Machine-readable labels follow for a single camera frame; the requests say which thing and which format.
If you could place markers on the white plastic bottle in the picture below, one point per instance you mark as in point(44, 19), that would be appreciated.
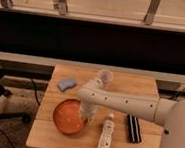
point(107, 131)

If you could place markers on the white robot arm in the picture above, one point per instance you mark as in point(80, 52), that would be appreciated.
point(165, 112)

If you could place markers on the blue sponge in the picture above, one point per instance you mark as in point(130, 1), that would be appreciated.
point(65, 84)

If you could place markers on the clear plastic cup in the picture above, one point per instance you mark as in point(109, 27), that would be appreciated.
point(106, 76)

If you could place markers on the orange ceramic bowl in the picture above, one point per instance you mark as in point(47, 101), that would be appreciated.
point(66, 117)

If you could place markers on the wooden table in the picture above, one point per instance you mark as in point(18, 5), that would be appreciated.
point(44, 134)

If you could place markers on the metal railing frame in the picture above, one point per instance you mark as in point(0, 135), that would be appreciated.
point(160, 14)

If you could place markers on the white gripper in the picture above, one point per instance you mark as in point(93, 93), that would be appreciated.
point(87, 110)

